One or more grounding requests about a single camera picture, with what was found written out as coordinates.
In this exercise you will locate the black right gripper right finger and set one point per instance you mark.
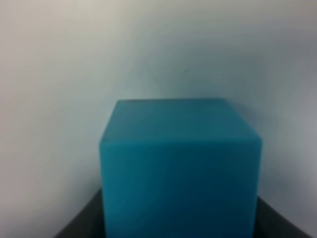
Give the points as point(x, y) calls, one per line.
point(270, 224)

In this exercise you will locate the blue cube block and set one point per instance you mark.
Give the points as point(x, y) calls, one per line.
point(185, 168)

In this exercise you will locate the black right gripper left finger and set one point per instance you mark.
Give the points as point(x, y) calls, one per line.
point(89, 223)

